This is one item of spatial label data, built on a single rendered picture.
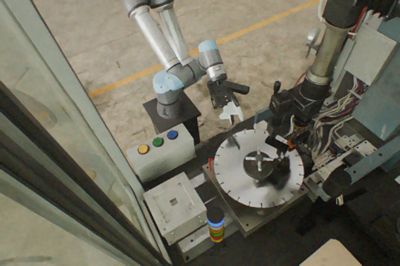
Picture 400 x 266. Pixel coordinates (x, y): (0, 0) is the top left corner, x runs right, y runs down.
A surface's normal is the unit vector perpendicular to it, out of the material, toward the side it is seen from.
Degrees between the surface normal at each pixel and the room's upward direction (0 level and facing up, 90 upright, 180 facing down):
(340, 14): 90
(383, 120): 90
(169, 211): 0
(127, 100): 0
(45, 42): 90
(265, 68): 0
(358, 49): 90
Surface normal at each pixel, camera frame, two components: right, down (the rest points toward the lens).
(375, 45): -0.86, 0.44
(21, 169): 0.50, 0.68
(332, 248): -0.07, -0.59
